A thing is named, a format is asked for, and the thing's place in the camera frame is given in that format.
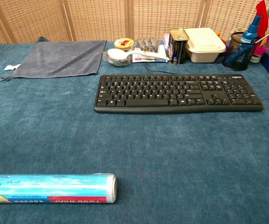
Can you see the teal table cloth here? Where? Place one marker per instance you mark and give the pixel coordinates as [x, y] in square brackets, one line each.
[134, 144]

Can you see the black computer keyboard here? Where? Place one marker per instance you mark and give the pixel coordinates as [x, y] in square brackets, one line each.
[178, 93]

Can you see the white blue paper packet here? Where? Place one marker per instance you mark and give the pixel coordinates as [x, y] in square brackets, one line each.
[148, 58]

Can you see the white plastic spoon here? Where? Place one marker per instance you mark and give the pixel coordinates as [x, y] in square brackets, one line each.
[125, 54]

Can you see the yellow lidded round tin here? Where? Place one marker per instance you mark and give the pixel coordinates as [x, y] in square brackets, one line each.
[124, 44]

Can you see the clear plastic bag of items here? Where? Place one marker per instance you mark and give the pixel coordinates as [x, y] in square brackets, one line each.
[148, 44]

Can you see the dark printed tin can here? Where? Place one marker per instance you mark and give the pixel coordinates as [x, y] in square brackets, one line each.
[178, 46]

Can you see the grey microfibre towel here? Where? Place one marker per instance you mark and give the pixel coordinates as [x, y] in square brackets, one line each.
[62, 58]

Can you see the beige lidded lunch box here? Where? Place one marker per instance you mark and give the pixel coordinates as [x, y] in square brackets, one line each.
[204, 45]

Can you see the woven bamboo folding screen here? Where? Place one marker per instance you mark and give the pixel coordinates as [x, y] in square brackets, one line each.
[101, 19]

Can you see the food wrap roll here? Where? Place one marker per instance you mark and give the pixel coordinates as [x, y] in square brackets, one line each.
[50, 188]

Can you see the black mesh pen holder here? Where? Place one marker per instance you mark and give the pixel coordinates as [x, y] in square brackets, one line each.
[238, 54]

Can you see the blue spray bottle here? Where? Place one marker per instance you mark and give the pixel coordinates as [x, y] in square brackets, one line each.
[246, 39]

